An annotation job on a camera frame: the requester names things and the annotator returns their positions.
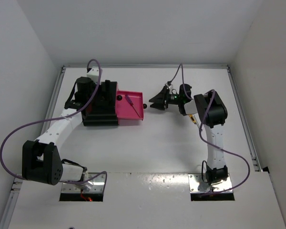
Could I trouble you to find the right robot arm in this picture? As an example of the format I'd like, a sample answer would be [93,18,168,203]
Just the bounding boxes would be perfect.
[149,84,228,185]

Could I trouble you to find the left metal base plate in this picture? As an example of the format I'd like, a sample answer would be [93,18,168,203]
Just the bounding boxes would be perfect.
[61,174,107,194]

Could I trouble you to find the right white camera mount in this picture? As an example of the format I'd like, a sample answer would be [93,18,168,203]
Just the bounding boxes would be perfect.
[165,81,174,91]

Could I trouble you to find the pink top drawer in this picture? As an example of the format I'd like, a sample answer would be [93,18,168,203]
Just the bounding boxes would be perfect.
[116,84,123,101]

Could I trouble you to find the pink drawer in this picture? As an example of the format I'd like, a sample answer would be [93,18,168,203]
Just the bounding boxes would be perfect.
[119,119,142,126]
[116,84,123,101]
[115,90,144,120]

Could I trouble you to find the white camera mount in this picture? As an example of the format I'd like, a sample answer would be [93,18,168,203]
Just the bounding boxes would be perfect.
[165,81,174,91]
[86,67,102,83]

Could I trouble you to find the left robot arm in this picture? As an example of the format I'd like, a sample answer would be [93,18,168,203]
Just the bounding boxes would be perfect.
[22,77,119,185]

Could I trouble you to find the pink bottom drawer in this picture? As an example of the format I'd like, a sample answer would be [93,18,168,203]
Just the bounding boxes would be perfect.
[119,119,142,126]

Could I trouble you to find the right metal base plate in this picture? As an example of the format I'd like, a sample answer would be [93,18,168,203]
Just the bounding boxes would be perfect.
[188,174,233,194]

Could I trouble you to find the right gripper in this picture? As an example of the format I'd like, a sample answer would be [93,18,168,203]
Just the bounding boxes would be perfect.
[150,86,183,111]

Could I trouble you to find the metal base plate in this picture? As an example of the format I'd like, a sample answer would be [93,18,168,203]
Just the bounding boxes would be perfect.
[188,174,233,194]
[61,174,107,194]

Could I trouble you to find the black drawer cabinet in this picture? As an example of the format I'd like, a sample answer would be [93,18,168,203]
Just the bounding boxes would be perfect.
[82,80,119,126]

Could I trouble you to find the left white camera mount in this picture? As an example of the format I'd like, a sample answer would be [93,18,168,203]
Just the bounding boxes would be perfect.
[86,67,102,83]

